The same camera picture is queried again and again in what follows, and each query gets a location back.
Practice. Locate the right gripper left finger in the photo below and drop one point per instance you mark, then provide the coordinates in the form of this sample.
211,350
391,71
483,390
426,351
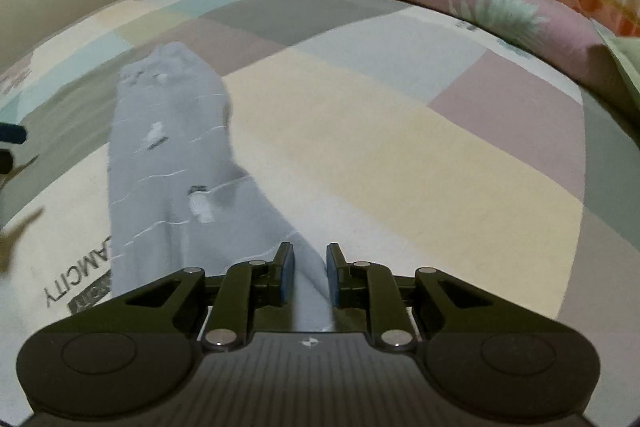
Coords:
128,354

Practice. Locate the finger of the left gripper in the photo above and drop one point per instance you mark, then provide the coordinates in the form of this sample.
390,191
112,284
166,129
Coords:
6,162
11,133

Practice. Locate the checked pastel pillow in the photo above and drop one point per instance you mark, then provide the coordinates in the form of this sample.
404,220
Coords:
626,54

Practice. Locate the grey patterned pyjama trousers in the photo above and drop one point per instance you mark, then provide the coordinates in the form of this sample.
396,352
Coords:
177,197

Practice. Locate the patchwork pastel bed sheet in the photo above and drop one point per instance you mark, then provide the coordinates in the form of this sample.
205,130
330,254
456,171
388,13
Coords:
408,137

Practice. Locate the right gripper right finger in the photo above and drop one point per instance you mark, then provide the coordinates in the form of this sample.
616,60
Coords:
483,354

